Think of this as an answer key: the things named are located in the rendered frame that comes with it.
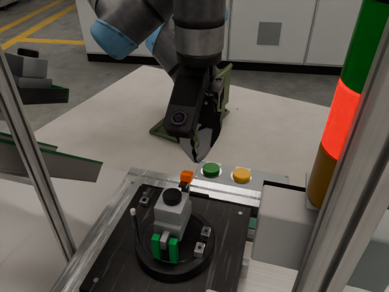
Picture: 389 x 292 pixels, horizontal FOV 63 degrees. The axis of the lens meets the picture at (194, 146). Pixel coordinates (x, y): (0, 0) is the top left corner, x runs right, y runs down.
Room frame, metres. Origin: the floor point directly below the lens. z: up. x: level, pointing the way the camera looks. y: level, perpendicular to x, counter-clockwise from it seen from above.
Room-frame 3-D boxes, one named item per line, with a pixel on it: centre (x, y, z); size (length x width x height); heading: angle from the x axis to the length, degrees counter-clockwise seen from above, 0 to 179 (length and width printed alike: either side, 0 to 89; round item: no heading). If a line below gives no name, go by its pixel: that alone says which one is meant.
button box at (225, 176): (0.53, -0.11, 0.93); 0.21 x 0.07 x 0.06; 74
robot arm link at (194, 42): (0.49, 0.00, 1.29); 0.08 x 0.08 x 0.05
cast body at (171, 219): (0.34, 0.04, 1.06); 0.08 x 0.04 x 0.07; 164
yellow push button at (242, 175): (0.53, -0.11, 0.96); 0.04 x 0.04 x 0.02
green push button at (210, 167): (0.55, -0.04, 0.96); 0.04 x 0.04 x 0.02
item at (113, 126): (0.88, 0.00, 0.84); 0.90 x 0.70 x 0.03; 62
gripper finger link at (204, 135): (0.48, -0.02, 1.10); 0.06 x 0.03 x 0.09; 165
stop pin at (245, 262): (0.31, -0.09, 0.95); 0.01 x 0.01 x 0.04; 74
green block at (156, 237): (0.31, 0.06, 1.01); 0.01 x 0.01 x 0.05; 74
